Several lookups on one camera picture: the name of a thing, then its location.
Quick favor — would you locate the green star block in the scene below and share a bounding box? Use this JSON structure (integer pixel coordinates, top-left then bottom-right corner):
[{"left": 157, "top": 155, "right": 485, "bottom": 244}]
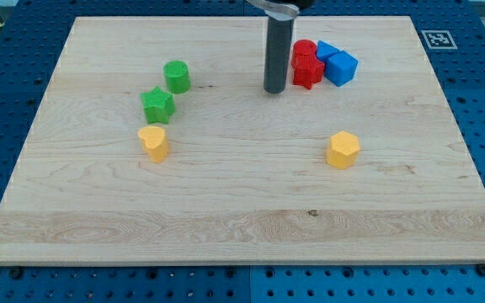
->
[{"left": 141, "top": 87, "right": 175, "bottom": 125}]

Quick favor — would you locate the red star block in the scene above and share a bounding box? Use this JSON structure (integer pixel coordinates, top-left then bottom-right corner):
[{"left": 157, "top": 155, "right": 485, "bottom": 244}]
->
[{"left": 293, "top": 56, "right": 325, "bottom": 89}]

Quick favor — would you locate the light wooden board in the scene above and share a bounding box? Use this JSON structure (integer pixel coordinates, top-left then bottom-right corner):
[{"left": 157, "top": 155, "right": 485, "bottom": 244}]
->
[{"left": 0, "top": 16, "right": 485, "bottom": 267}]

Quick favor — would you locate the yellow heart block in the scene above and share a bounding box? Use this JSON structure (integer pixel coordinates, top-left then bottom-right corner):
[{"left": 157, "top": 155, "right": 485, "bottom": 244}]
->
[{"left": 138, "top": 126, "right": 169, "bottom": 163}]

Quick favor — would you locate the yellow hexagon block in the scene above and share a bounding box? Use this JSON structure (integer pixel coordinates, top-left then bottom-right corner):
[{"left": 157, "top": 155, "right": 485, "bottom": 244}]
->
[{"left": 325, "top": 130, "right": 360, "bottom": 169}]

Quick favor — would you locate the green cylinder block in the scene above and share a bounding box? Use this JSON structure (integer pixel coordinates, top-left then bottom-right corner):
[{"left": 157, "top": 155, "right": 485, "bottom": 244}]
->
[{"left": 163, "top": 61, "right": 190, "bottom": 94}]

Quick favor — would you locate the red cylinder block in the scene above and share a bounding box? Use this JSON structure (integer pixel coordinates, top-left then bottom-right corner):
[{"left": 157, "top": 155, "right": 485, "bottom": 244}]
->
[{"left": 291, "top": 40, "right": 317, "bottom": 67}]

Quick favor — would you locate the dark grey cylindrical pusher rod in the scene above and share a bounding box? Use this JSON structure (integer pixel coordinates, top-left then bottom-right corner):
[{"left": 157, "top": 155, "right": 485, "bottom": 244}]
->
[{"left": 264, "top": 17, "right": 294, "bottom": 94}]

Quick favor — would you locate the blue cube block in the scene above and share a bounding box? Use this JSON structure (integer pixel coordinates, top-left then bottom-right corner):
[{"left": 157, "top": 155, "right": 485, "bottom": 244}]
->
[{"left": 324, "top": 51, "right": 359, "bottom": 87}]

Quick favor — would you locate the blue triangle block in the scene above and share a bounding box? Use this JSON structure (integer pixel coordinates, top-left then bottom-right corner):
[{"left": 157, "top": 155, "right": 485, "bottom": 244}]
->
[{"left": 316, "top": 40, "right": 340, "bottom": 63}]

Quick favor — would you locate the silver metal rod clamp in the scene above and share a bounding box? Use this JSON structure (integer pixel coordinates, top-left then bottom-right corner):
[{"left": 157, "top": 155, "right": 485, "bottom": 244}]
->
[{"left": 246, "top": 0, "right": 315, "bottom": 21}]

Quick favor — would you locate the white fiducial marker tag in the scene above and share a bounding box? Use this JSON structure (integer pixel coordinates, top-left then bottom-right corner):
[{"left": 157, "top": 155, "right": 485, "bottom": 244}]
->
[{"left": 421, "top": 29, "right": 457, "bottom": 50}]

